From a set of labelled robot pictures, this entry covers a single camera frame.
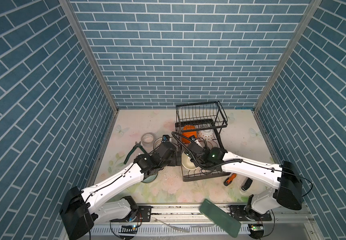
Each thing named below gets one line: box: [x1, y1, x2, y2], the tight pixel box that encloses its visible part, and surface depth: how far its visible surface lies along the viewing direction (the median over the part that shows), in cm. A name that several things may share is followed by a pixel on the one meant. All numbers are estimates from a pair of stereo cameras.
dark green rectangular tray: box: [199, 199, 242, 238], surface depth 74 cm
